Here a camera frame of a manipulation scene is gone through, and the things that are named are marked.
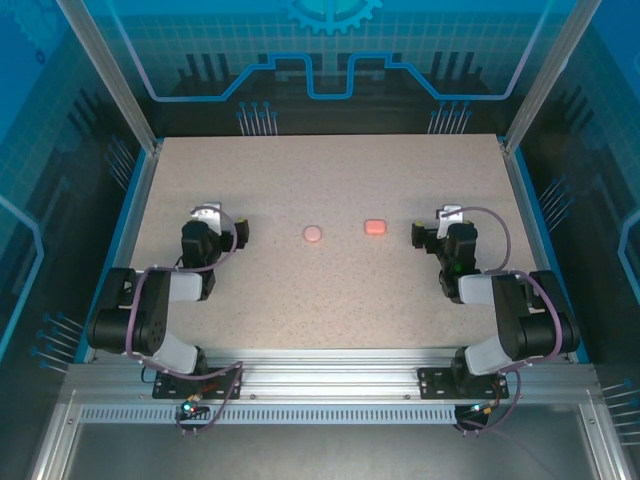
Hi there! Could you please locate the blue table edge strip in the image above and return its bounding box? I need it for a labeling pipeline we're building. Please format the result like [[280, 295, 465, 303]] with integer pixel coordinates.
[[512, 147, 591, 365], [73, 149, 151, 364]]

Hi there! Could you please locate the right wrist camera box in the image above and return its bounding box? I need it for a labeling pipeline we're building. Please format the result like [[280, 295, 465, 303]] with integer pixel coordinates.
[[434, 203, 465, 242]]

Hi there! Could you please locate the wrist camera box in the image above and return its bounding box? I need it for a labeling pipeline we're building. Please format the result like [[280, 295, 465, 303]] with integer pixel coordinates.
[[191, 201, 225, 235], [434, 203, 465, 242]]

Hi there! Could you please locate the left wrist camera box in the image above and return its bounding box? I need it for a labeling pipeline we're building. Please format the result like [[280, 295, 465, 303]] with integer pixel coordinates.
[[191, 201, 225, 235]]

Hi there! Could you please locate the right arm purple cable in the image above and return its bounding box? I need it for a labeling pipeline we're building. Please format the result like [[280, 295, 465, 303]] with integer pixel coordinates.
[[442, 206, 562, 436]]

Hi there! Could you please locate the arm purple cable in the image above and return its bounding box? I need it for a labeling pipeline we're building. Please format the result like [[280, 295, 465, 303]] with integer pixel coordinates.
[[442, 206, 562, 436], [124, 207, 247, 437]]

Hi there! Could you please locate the aluminium side rail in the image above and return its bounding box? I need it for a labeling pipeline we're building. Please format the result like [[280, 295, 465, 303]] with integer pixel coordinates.
[[87, 139, 164, 364], [499, 134, 574, 364]]

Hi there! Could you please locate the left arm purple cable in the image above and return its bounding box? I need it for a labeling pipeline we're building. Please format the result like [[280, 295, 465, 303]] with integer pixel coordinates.
[[124, 207, 247, 437]]

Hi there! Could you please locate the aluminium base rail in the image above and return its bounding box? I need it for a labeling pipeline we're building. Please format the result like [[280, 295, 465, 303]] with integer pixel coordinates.
[[64, 347, 599, 407]]

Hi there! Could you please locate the aluminium frame post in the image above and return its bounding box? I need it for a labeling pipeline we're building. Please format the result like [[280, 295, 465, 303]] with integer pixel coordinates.
[[502, 0, 604, 154], [53, 0, 164, 154]]

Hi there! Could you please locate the slotted grey cable duct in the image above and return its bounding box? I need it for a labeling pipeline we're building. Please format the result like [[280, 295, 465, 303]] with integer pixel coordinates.
[[78, 405, 460, 426]]

